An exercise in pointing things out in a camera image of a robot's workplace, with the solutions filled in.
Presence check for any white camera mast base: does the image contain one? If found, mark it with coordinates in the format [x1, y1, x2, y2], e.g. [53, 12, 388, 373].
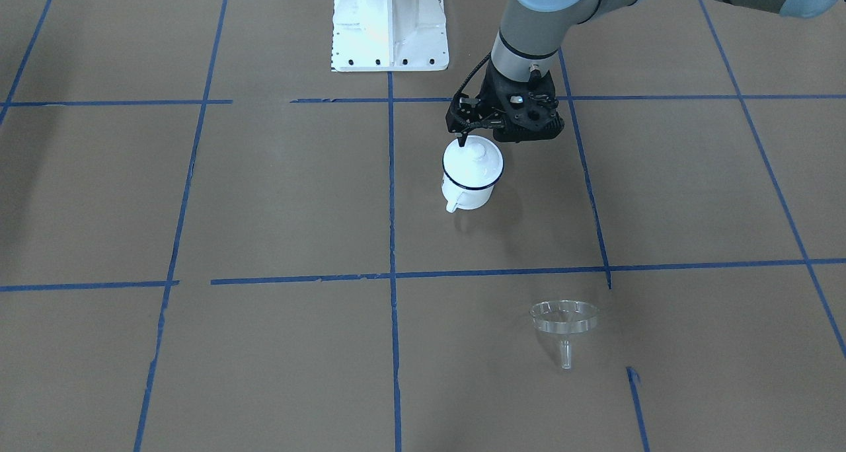
[330, 0, 450, 73]

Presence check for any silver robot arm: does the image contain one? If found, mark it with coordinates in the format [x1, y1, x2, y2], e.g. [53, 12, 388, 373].
[446, 0, 839, 147]

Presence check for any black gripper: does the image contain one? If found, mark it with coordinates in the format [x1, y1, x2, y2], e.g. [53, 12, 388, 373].
[447, 65, 504, 147]

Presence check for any white enamel cup lid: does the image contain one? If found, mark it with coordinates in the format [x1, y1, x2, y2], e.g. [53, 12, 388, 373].
[442, 135, 504, 190]

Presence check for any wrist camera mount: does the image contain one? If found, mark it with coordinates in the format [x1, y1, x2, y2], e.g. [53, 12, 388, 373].
[484, 67, 563, 143]

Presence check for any white enamel cup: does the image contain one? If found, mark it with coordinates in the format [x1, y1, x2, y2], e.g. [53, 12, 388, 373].
[441, 168, 504, 212]

